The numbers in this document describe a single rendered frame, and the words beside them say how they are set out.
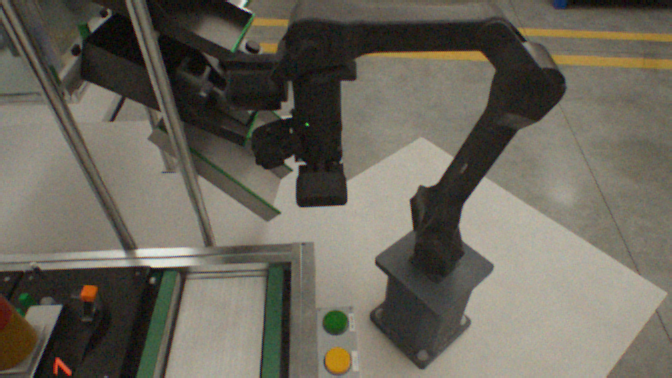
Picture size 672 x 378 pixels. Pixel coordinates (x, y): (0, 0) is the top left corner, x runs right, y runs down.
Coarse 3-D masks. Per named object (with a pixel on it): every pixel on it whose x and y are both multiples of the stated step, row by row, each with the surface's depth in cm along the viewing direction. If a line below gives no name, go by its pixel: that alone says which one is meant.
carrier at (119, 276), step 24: (24, 288) 83; (48, 288) 83; (72, 288) 81; (120, 288) 83; (144, 288) 83; (24, 312) 73; (96, 312) 77; (120, 312) 80; (96, 336) 76; (120, 336) 76; (96, 360) 73; (120, 360) 73
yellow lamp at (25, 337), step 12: (12, 312) 42; (12, 324) 42; (24, 324) 43; (0, 336) 40; (12, 336) 42; (24, 336) 43; (36, 336) 45; (0, 348) 41; (12, 348) 42; (24, 348) 43; (0, 360) 42; (12, 360) 43
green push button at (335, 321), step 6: (330, 312) 80; (336, 312) 79; (342, 312) 79; (330, 318) 79; (336, 318) 79; (342, 318) 79; (324, 324) 79; (330, 324) 78; (336, 324) 78; (342, 324) 78; (330, 330) 78; (336, 330) 77; (342, 330) 78
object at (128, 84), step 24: (120, 24) 79; (96, 48) 68; (120, 48) 80; (168, 48) 81; (192, 48) 80; (96, 72) 71; (120, 72) 71; (144, 72) 70; (168, 72) 82; (216, 72) 83; (144, 96) 73; (192, 120) 76; (216, 120) 79; (240, 144) 78
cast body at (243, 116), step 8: (216, 88) 81; (216, 96) 82; (224, 96) 79; (216, 104) 80; (224, 104) 80; (224, 112) 81; (232, 112) 81; (240, 112) 80; (248, 112) 80; (256, 112) 84; (240, 120) 81; (248, 120) 81
